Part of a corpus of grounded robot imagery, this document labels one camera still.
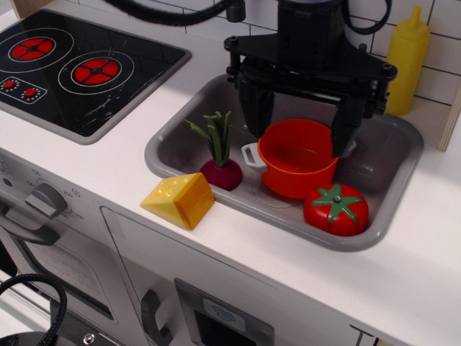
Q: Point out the grey oven knob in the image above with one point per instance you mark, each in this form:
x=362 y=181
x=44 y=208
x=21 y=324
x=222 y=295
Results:
x=47 y=201

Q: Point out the purple toy beet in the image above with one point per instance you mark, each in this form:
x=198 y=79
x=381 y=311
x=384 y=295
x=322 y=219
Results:
x=221 y=171

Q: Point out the white toy oven door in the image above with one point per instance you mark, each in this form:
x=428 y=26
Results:
x=82 y=265

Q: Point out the grey toy sink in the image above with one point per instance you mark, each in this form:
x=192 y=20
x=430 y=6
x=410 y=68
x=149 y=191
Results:
x=387 y=152

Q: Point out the yellow toy cheese wedge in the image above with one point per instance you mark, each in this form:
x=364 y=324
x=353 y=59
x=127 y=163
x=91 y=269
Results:
x=182 y=200

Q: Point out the grey cabinet door handle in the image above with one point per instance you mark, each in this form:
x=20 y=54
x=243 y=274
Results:
x=150 y=304

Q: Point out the yellow squeeze bottle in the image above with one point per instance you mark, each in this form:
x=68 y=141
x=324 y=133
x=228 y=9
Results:
x=407 y=51

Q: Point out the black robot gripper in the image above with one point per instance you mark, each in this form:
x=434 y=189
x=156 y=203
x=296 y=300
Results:
x=310 y=56

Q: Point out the red toy tomato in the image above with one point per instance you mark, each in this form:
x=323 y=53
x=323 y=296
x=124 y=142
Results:
x=337 y=209

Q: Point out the black toy stovetop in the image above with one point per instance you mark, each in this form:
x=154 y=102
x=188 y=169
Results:
x=78 y=79

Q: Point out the orange toy pot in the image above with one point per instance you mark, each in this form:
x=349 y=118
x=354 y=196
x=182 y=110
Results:
x=293 y=157

